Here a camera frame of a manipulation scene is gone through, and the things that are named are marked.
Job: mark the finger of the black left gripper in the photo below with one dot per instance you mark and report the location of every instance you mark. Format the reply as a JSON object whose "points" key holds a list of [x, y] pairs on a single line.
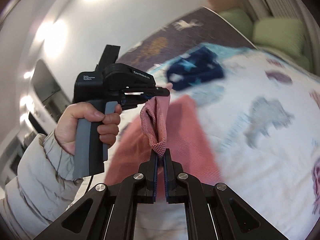
{"points": [[150, 91], [132, 102]]}

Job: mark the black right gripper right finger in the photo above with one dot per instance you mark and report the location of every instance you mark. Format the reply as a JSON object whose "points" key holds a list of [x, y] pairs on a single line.
{"points": [[213, 212]]}

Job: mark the green pillow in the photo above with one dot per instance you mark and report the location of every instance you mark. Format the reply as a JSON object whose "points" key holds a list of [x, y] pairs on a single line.
{"points": [[284, 34], [240, 20]]}

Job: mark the green pillow near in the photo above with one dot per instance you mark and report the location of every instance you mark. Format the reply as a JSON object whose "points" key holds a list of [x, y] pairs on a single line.
{"points": [[284, 34]]}

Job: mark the dark purple deer mattress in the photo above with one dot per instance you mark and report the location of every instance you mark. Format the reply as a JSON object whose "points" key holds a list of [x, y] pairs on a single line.
{"points": [[177, 37]]}

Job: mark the green pillow far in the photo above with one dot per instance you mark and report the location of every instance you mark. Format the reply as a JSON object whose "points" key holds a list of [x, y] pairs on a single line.
{"points": [[240, 20]]}

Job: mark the grey puffer jacket sleeve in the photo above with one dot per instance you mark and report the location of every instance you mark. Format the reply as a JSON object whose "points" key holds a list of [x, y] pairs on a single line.
{"points": [[42, 190]]}

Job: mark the peach pillow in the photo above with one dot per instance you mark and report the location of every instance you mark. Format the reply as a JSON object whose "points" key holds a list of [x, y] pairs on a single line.
{"points": [[224, 5]]}

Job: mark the person's left hand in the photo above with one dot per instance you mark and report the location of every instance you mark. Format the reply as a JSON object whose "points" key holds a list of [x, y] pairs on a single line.
{"points": [[65, 132]]}

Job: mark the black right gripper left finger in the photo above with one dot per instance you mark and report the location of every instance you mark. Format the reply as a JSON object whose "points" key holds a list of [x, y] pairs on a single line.
{"points": [[108, 212]]}

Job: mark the navy star fleece garment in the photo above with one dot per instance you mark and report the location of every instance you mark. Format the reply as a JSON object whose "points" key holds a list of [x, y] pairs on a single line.
{"points": [[194, 68]]}

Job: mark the white sea-pattern quilt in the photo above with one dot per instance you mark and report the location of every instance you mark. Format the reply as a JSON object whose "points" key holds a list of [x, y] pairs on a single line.
{"points": [[262, 123]]}

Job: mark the wall mirror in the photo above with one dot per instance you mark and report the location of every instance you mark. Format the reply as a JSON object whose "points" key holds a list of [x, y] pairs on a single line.
{"points": [[47, 89]]}

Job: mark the striped beige curtain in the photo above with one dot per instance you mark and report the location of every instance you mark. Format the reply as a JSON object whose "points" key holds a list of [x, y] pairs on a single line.
{"points": [[293, 9]]}

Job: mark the pink knit sweater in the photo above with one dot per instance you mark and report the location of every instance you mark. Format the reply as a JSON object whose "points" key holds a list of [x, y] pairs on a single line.
{"points": [[164, 124]]}

